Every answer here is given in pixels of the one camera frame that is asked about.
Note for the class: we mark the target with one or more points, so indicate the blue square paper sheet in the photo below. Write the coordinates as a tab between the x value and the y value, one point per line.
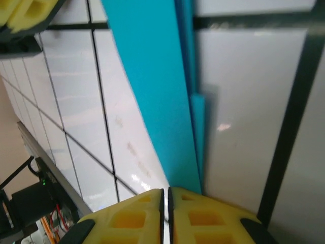
157	89

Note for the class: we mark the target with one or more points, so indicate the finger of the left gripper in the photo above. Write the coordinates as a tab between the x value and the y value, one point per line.
33	12
7	8

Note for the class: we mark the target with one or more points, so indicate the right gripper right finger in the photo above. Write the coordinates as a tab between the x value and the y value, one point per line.
210	223

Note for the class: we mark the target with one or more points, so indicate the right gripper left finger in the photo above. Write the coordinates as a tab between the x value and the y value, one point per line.
127	223

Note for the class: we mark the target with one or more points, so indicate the aluminium mounting rail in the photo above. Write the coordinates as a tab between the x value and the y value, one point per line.
38	150

